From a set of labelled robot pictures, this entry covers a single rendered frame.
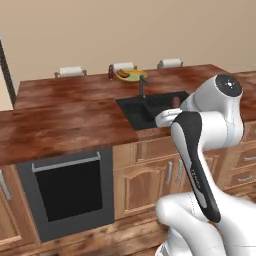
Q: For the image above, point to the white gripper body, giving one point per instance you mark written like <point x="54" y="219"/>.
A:
<point x="165" y="119"/>

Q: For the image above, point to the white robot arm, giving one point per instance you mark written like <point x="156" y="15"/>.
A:
<point x="216" y="130"/>

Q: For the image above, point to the yellow plate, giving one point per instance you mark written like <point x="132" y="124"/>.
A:
<point x="137" y="76"/>

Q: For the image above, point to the hot dog bun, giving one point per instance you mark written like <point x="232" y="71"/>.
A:
<point x="123" y="73"/>

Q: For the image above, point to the dark red condiment bottle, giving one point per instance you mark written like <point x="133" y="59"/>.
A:
<point x="110" y="72"/>

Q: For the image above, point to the brown item in sink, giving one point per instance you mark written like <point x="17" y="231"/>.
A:
<point x="176" y="102"/>

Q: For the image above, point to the black kitchen sink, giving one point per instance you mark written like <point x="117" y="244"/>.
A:
<point x="140" y="111"/>

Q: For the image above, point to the wooden panel under sink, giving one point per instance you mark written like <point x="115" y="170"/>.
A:
<point x="155" y="149"/>

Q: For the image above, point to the black sink tap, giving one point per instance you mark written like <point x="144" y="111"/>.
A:
<point x="142" y="85"/>

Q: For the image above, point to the wooden cupboard door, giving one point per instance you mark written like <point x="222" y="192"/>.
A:
<point x="141" y="190"/>
<point x="210" y="163"/>
<point x="13" y="213"/>

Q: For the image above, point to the wooden drawer front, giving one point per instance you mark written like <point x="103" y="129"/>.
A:
<point x="248" y="156"/>
<point x="245" y="178"/>

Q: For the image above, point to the dark tall fitting edge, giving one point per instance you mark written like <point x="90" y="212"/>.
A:
<point x="7" y="76"/>

